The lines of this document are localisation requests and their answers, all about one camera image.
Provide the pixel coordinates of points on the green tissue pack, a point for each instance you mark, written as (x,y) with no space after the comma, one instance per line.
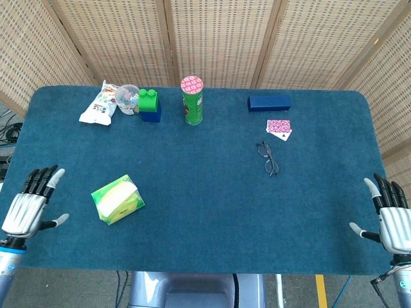
(118,199)

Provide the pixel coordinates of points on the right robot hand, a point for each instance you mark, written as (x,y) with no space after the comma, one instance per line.
(393,218)

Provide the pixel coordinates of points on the long dark blue box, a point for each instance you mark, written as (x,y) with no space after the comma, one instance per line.
(269,103)

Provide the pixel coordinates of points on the blue felt table mat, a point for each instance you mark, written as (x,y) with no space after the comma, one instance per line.
(205,192)

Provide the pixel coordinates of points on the woven folding screen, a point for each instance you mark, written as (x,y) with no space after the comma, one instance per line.
(205,41)

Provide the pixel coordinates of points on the black frame eyeglasses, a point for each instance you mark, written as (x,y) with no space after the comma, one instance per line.
(267,158)

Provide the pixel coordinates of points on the pink patterned playing card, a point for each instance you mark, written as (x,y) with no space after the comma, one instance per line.
(278,125)

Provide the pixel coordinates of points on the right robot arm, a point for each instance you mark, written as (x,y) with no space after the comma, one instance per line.
(403,279)

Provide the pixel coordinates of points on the white ace playing card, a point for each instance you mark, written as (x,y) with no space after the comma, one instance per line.
(284,136)

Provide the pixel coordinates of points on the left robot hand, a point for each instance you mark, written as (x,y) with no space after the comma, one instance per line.
(24,207)

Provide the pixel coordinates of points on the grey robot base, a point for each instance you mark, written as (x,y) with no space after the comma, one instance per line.
(196,290)

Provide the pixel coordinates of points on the green chips can pink lid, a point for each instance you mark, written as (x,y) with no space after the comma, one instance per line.
(193,101)

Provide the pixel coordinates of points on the clear plastic cup with clips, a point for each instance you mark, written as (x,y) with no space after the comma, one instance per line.
(126,99)

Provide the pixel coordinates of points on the white snack bag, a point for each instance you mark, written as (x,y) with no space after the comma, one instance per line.
(99,105)

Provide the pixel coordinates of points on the small blue cube box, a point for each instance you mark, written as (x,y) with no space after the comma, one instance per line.
(151,115)

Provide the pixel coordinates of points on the green toy building block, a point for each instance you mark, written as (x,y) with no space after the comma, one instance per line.
(148,100)

